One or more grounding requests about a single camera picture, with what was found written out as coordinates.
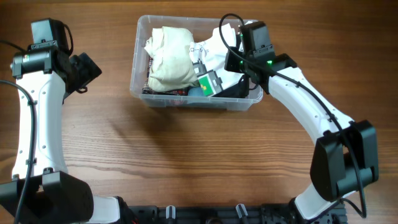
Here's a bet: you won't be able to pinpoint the red navy plaid shirt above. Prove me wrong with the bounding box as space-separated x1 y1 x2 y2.
142 57 189 96

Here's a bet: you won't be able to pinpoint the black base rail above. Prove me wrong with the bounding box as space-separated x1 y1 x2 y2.
129 203 348 224

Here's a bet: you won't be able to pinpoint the clear plastic storage container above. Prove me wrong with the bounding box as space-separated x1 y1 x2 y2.
129 15 264 111

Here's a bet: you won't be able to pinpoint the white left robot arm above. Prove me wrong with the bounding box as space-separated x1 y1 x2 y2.
1 47 124 223

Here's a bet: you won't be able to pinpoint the blue denim jeans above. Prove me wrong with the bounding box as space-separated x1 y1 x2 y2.
187 86 205 97

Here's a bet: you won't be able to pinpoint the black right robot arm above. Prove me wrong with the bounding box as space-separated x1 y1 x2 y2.
225 47 379 223

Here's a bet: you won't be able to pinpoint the black cloth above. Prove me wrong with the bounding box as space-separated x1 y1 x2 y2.
215 75 249 98

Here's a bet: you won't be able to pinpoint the cream cloth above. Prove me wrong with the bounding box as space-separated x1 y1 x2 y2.
144 26 198 92

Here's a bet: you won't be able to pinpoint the white printed t-shirt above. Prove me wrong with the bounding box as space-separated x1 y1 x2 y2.
189 24 243 97

